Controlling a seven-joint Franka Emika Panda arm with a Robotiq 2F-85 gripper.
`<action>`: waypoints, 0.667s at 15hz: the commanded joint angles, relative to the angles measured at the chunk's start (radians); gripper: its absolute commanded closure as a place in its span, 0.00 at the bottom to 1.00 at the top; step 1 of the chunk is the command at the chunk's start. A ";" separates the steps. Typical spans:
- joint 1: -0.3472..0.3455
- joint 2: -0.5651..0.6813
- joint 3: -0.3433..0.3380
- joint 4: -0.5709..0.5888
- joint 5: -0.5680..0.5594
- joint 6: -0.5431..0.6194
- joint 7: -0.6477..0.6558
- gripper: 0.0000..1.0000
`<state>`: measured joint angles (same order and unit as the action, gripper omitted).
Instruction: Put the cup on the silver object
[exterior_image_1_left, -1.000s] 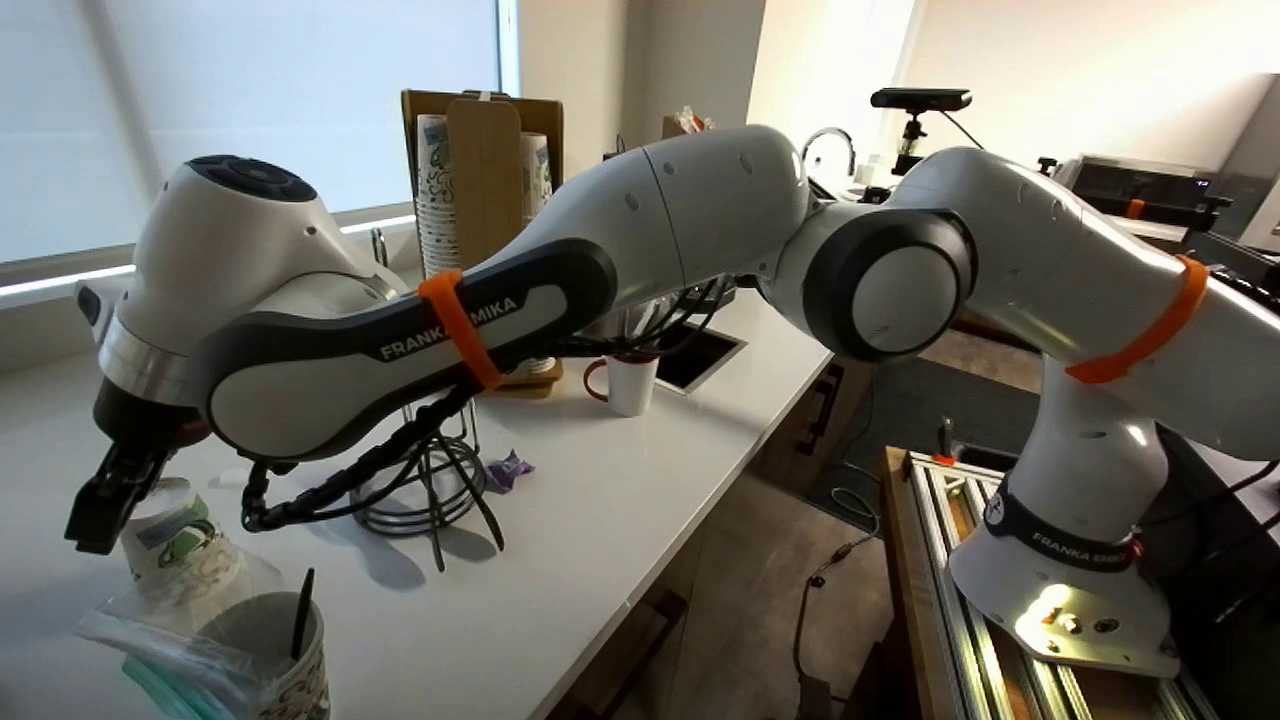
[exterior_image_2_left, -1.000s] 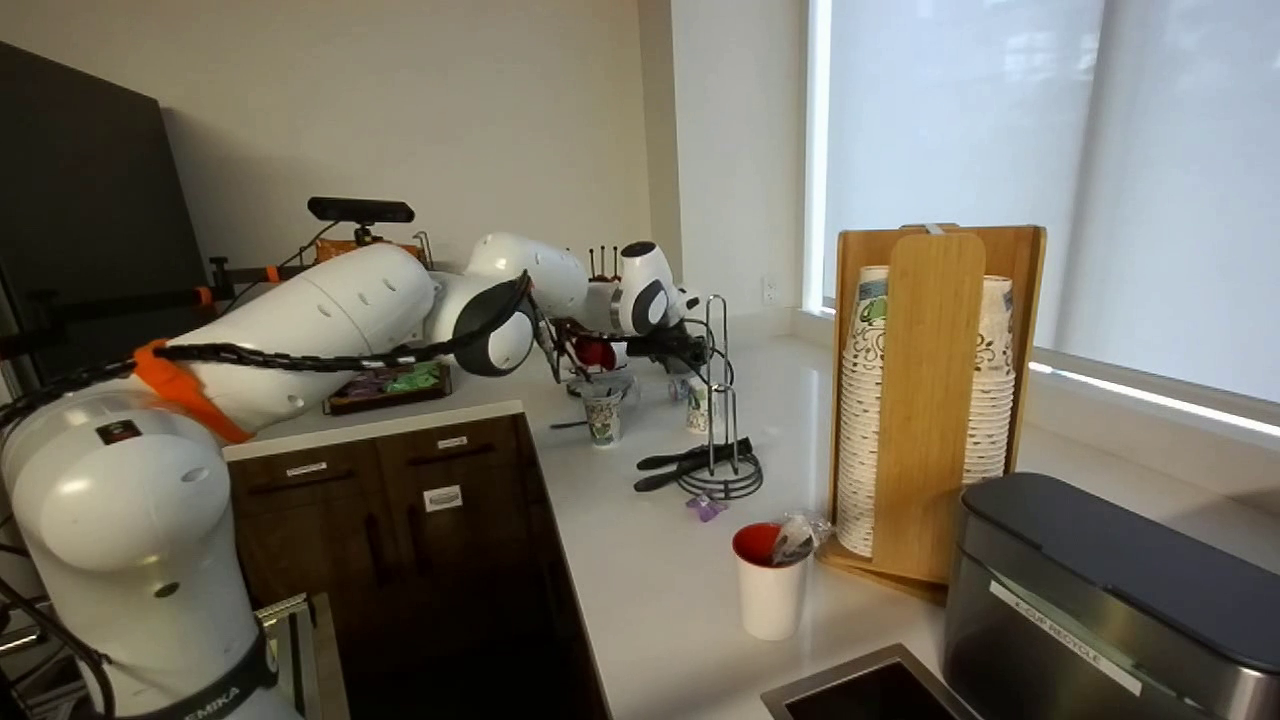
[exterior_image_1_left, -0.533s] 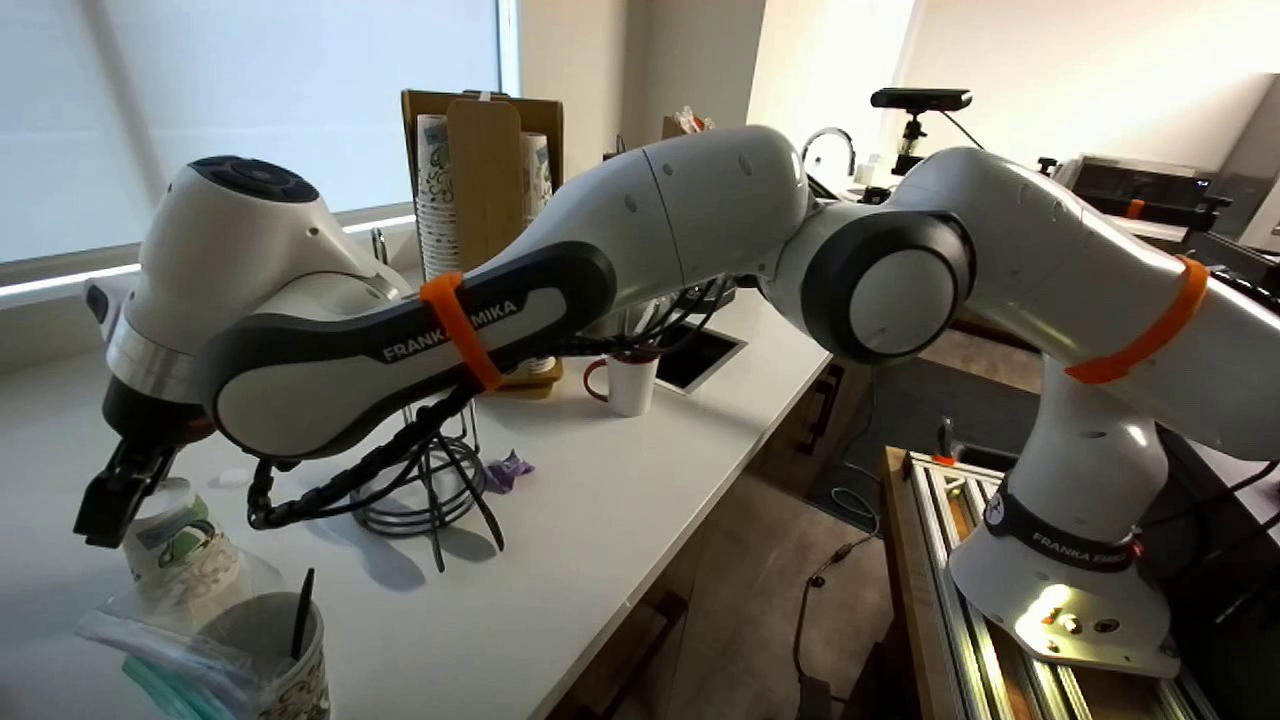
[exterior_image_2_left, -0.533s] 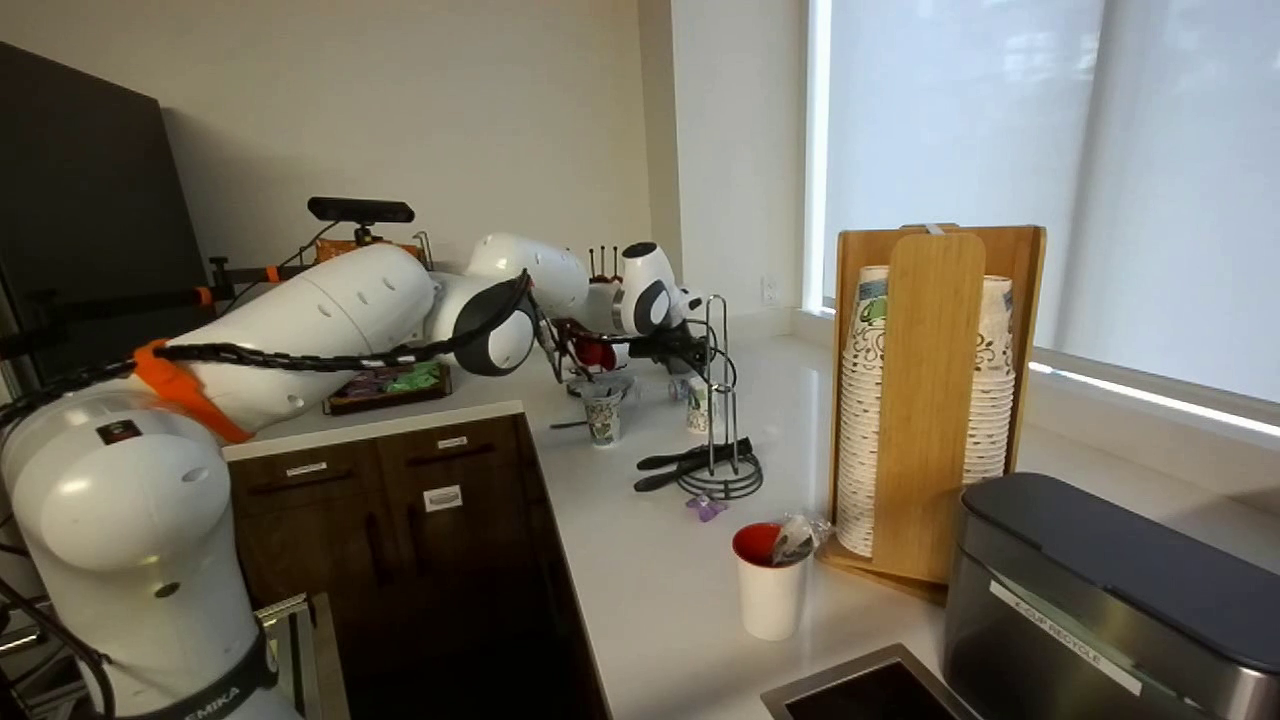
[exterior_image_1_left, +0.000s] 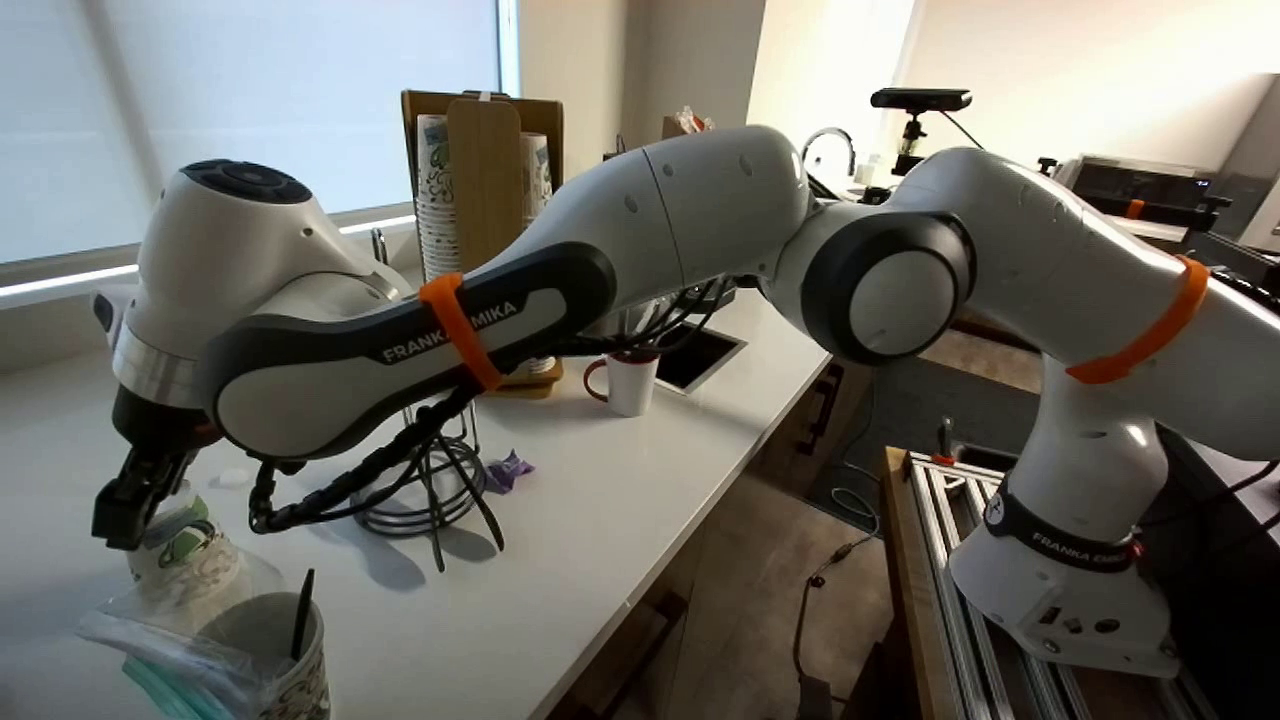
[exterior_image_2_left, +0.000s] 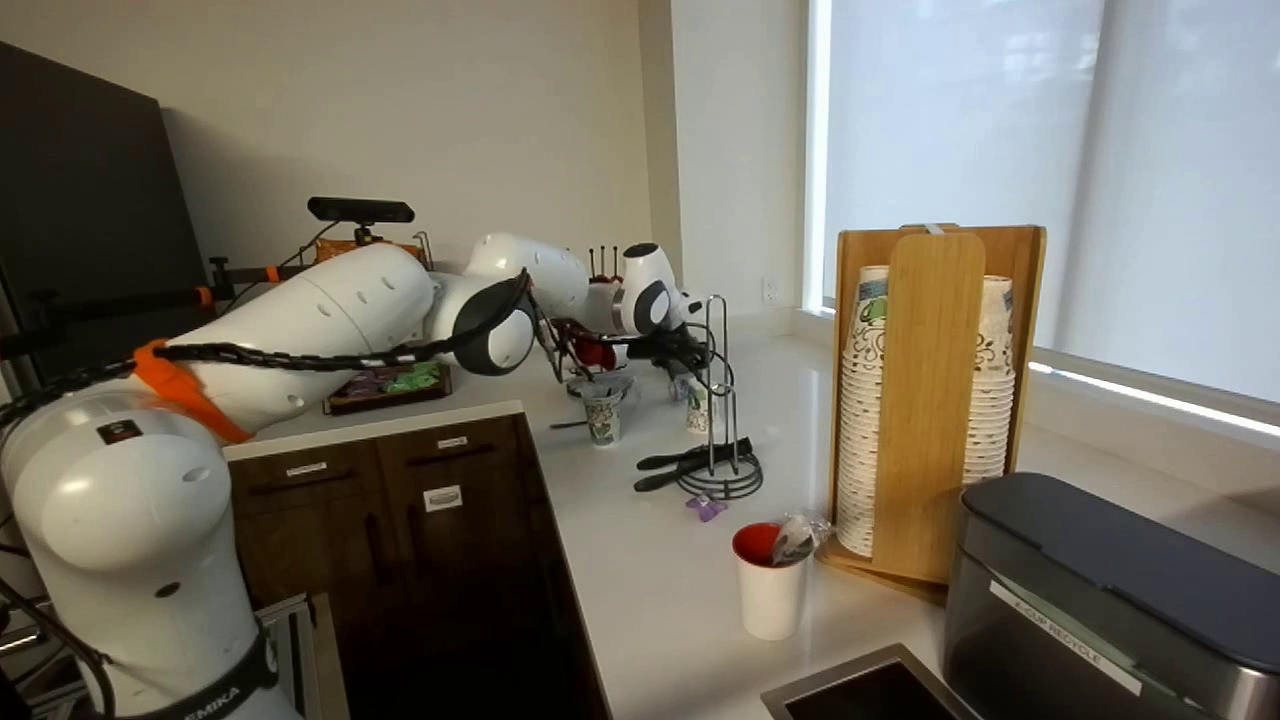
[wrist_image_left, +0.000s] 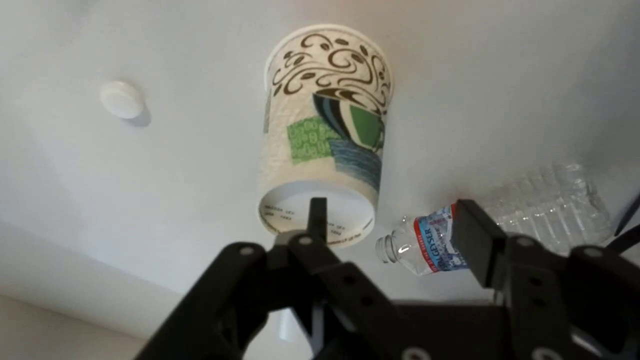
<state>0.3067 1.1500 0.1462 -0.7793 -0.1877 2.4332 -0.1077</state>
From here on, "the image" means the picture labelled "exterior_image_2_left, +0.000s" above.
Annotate large black panel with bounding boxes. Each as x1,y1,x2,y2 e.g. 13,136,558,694
0,35,213,405

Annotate snack display rack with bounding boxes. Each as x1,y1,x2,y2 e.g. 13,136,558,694
312,232,457,417

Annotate dark wooden cabinet with label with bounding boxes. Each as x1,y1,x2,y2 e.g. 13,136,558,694
223,413,611,720

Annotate clear plastic bag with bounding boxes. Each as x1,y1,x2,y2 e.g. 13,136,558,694
569,367,639,413

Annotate black braided cable bundle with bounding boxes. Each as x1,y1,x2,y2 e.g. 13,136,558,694
132,271,594,386

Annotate silver wire towel holder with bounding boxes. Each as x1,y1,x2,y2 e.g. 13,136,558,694
672,294,767,506

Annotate wooden cup dispenser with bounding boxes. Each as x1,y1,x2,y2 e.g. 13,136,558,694
829,221,1049,590

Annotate white mug red inside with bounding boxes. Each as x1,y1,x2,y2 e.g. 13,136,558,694
728,515,815,644

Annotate black tongs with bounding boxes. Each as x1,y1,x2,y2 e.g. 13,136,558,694
631,437,757,498

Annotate silver bin black lid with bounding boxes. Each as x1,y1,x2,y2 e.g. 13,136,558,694
941,474,1280,720

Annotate white window blind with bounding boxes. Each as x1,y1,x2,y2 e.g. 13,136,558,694
805,0,1280,413

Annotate stack of paper cups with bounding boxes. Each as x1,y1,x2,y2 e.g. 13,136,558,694
836,260,898,562
961,271,1022,492

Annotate red and white object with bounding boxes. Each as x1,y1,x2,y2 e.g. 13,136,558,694
574,334,623,378

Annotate black stereo camera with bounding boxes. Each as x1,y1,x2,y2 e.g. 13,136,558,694
304,191,420,230

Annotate patterned paper cup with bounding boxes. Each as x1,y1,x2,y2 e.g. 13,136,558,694
676,386,722,442

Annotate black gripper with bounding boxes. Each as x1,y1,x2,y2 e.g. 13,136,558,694
637,324,737,401

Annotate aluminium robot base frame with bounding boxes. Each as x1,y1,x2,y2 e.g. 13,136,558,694
254,591,352,720

